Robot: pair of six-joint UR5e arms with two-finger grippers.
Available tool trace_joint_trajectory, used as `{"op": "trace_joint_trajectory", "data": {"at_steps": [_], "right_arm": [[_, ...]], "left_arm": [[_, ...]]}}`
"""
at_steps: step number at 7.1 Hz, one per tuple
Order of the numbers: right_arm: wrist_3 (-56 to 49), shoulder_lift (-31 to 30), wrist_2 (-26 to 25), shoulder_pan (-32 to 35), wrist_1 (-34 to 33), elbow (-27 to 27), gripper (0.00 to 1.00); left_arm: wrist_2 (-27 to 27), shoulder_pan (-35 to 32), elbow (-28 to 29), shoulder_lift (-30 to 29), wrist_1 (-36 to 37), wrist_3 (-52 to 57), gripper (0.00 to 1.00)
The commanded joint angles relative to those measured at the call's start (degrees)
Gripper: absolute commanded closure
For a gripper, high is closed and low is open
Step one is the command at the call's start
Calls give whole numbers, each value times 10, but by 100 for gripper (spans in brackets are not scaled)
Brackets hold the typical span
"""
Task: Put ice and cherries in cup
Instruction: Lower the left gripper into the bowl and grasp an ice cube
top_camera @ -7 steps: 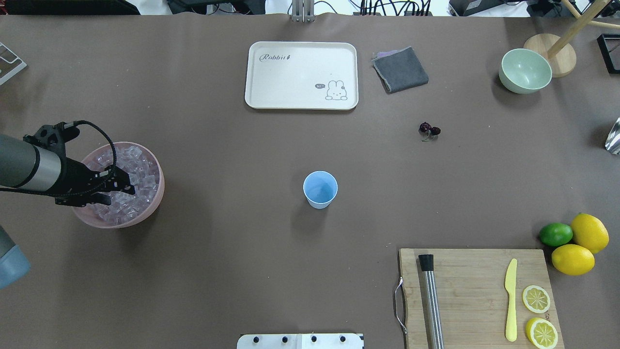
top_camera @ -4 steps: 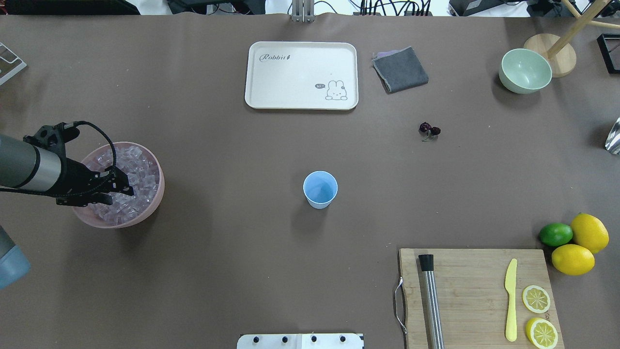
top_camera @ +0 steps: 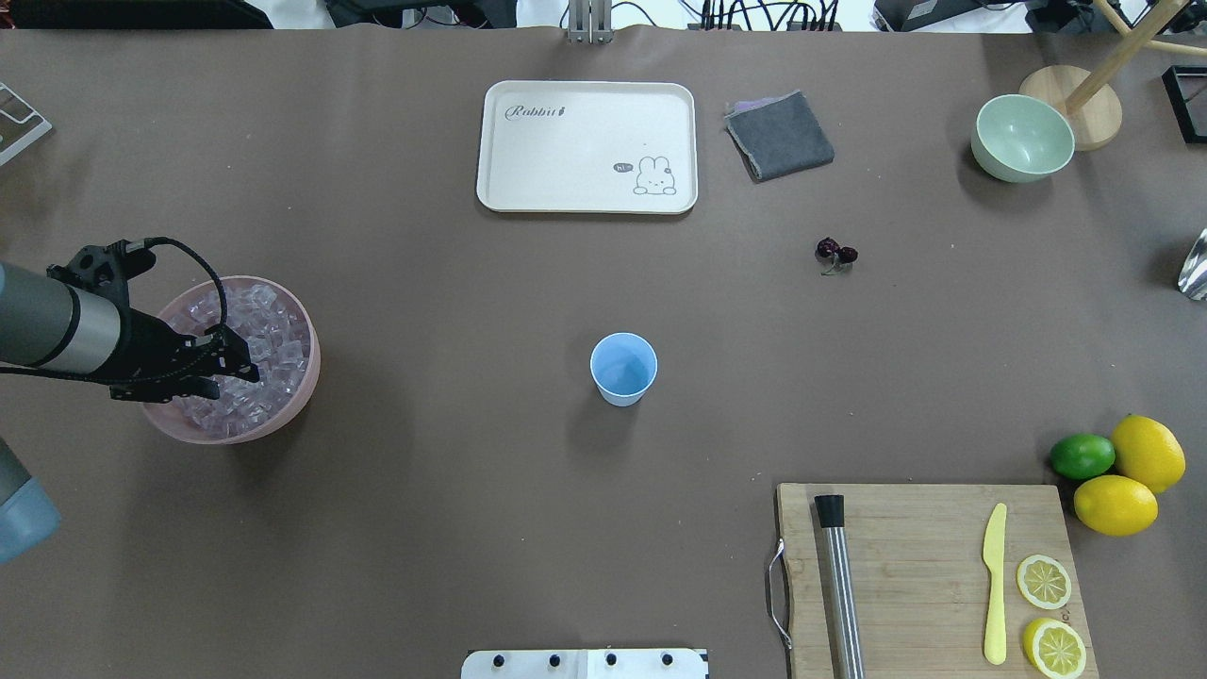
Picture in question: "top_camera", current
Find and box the yellow lemon near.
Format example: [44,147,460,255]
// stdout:
[1073,474,1159,537]

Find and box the wooden cutting board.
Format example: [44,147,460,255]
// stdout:
[776,482,1091,678]

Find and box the pink bowl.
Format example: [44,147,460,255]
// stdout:
[140,275,322,446]

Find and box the aluminium frame post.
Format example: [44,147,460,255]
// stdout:
[566,0,616,43]

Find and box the wooden cup tree stand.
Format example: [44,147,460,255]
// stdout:
[1018,1,1205,151]

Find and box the dark cherries pair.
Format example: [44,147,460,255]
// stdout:
[815,238,859,275]

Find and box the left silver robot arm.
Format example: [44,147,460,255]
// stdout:
[1,238,260,404]

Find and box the pile of ice cubes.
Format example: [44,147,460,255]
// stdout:
[158,283,311,439]

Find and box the yellow plastic knife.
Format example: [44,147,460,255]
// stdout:
[982,503,1008,666]

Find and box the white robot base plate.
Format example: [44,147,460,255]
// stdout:
[460,646,710,678]

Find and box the metal ice scoop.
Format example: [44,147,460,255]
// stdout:
[1174,229,1207,302]

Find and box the mint green bowl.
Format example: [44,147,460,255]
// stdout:
[970,94,1075,182]

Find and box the steel muddler black tip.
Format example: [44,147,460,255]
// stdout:
[814,494,867,678]

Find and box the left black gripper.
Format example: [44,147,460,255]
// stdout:
[47,240,260,404]

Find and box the grey folded cloth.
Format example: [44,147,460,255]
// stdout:
[724,90,835,182]

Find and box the green lime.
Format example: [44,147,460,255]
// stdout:
[1049,433,1116,481]

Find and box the yellow lemon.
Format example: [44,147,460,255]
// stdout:
[1110,414,1188,494]
[1073,474,1159,537]

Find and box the white wire cup rack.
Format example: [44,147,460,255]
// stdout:
[0,83,54,166]

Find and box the lemon slice lower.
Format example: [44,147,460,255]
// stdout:
[1021,617,1089,678]

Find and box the cream rabbit tray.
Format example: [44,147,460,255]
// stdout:
[477,80,699,215]

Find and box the yellow lemon far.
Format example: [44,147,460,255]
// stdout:
[1110,414,1188,494]

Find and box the blue plastic cup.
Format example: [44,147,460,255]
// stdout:
[589,332,659,406]

